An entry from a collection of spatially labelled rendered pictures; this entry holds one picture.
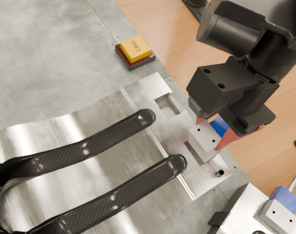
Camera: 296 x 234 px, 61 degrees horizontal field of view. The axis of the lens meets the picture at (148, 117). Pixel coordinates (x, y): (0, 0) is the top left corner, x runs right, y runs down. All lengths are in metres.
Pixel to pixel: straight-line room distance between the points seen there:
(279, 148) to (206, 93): 0.41
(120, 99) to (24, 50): 0.33
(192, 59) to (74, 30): 0.34
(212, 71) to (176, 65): 0.40
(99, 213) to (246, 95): 0.29
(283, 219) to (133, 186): 0.27
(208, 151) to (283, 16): 0.22
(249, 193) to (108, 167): 0.27
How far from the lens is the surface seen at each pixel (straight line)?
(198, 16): 0.83
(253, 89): 0.34
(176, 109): 0.54
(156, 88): 0.53
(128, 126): 0.50
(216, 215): 0.54
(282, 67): 0.34
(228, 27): 0.31
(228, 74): 0.31
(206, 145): 0.43
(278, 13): 0.32
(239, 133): 0.36
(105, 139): 0.49
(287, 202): 0.56
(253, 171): 0.62
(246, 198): 0.53
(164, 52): 0.72
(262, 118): 0.38
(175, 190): 0.46
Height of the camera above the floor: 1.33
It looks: 63 degrees down
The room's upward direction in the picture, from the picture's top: 11 degrees clockwise
